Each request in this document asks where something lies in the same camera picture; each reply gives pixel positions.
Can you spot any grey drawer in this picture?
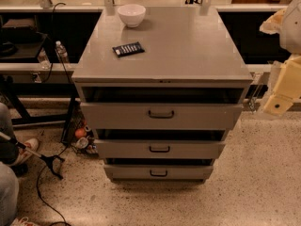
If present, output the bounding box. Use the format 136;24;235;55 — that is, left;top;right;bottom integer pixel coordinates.
103;165;214;180
81;103;243;130
95;139;225;159

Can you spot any white bowl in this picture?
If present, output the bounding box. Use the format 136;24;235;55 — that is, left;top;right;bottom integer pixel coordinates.
118;4;146;27

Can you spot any black grabber tool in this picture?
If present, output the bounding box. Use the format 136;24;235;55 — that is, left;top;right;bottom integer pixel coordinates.
0;132;65;180

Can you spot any black snack packet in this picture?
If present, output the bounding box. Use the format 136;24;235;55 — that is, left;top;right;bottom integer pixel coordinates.
113;42;145;57

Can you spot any black floor cable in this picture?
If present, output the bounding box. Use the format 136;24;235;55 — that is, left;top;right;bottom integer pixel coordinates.
35;144;72;226

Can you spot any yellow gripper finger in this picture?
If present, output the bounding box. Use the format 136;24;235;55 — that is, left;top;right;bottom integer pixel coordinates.
263;94;293;116

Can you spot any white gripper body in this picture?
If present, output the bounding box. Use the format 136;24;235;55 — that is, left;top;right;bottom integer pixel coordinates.
275;56;301;103

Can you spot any grey drawer cabinet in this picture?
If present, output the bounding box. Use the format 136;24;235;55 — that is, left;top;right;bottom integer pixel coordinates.
71;5;254;184

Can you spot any person leg in jeans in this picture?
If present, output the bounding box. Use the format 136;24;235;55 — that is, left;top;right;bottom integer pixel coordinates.
0;103;20;166

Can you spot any grey bottom drawer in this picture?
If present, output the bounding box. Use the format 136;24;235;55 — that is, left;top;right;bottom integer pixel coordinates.
103;165;214;180

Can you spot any black side table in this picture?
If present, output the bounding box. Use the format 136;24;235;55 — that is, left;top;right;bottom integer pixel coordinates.
0;16;79;127

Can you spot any white orange sneaker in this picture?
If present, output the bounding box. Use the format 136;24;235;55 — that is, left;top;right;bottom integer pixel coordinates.
10;138;40;167

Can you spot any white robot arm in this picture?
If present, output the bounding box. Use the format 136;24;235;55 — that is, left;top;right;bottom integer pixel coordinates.
260;0;301;116

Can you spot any grey top drawer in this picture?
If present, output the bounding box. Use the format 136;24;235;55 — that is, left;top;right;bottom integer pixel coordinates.
81;103;243;130

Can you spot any clear water bottle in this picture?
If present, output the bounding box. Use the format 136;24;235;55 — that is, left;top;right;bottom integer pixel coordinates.
55;40;70;64

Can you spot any basket of small items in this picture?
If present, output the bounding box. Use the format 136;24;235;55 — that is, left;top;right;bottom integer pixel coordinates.
61;110;98;154

